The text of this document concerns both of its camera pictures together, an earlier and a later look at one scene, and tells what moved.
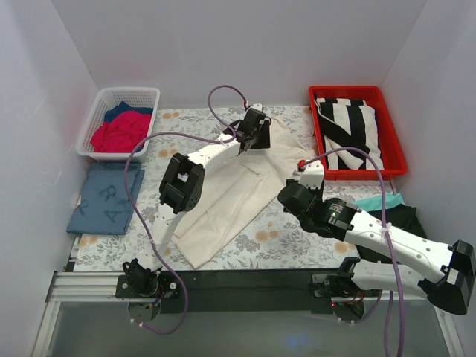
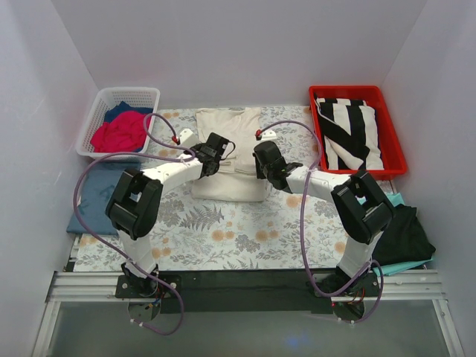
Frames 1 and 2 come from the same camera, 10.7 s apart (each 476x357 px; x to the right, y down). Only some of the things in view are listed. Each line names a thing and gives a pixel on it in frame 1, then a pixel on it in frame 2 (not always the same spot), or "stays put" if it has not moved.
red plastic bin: x=392 y=152 stays put
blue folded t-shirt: x=105 y=201 stays put
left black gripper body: x=262 y=134 → x=218 y=143
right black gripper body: x=291 y=198 → x=264 y=155
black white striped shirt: x=349 y=123 stays put
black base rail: x=244 y=291 stays put
